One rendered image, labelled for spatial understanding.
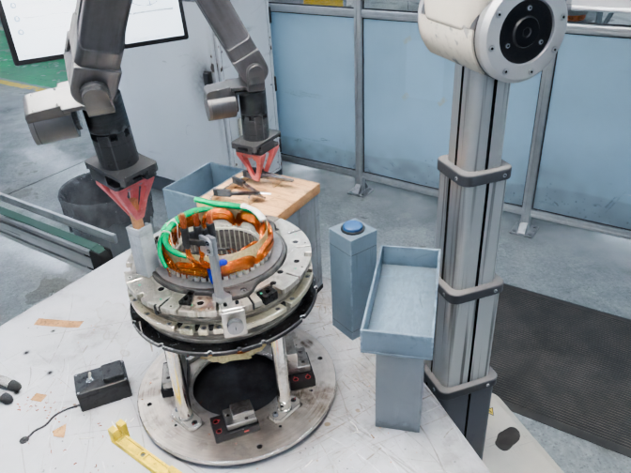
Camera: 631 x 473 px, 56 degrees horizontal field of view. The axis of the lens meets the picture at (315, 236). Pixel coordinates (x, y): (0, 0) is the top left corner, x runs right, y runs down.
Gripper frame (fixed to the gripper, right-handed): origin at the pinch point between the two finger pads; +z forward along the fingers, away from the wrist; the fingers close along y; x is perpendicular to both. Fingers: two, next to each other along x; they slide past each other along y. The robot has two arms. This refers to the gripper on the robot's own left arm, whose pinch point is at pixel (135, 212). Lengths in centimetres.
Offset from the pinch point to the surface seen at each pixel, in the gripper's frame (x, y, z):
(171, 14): 72, -87, -1
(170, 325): -5.3, 11.2, 13.9
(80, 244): 16, -75, 49
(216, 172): 39, -31, 21
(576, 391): 123, 42, 130
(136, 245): -1.9, 0.8, 5.1
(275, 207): 31.5, -3.0, 17.3
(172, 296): -2.7, 9.4, 10.7
